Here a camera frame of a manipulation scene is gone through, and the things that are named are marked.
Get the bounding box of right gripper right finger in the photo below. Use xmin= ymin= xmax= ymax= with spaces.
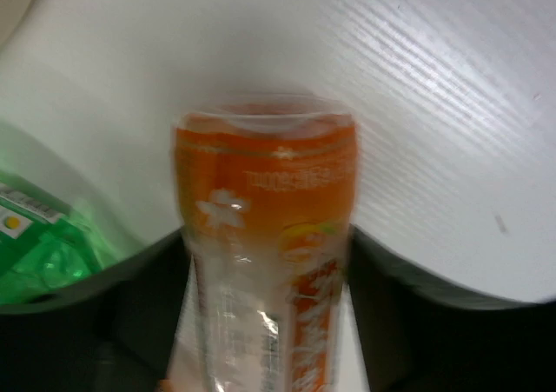
xmin=347 ymin=228 xmax=555 ymax=391

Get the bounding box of orange bottle white label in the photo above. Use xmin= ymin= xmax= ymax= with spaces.
xmin=174 ymin=95 xmax=358 ymax=391

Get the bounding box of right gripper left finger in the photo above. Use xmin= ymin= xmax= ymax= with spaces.
xmin=1 ymin=231 xmax=190 ymax=391

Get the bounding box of green plastic bottle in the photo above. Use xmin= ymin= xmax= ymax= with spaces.
xmin=0 ymin=122 xmax=127 ymax=306

